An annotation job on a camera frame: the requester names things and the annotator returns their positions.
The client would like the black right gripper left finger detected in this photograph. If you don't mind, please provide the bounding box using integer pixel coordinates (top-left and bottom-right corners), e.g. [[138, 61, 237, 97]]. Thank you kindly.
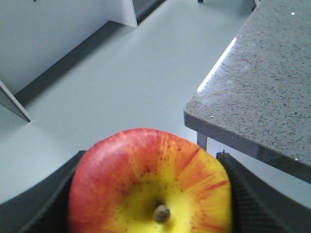
[[0, 150, 85, 233]]

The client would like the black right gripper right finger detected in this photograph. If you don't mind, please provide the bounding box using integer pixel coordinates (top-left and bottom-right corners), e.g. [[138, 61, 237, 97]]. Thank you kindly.
[[216, 151, 311, 233]]

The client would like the red yellow apple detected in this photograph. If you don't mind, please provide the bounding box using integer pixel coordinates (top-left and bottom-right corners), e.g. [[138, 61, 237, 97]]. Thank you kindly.
[[68, 128, 233, 233]]

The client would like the grey kitchen island cabinet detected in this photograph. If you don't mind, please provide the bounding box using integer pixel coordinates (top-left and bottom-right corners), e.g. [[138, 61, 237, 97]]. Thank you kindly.
[[0, 0, 138, 121]]

